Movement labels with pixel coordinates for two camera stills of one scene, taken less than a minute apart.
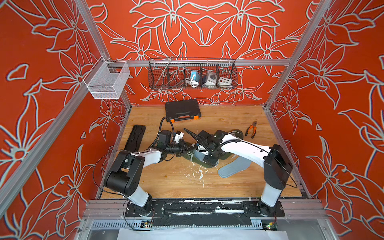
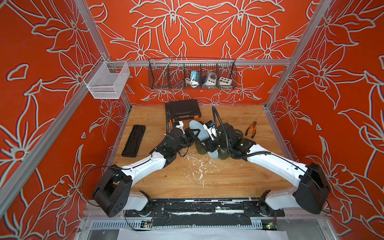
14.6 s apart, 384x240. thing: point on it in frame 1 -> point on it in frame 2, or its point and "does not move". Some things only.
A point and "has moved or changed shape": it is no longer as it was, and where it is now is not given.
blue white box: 197,77 does not move
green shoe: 190,156 has moved or changed shape
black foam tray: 135,139 does not move
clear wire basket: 107,79 does not move
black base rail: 208,213 does not move
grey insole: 234,166 -> 203,135
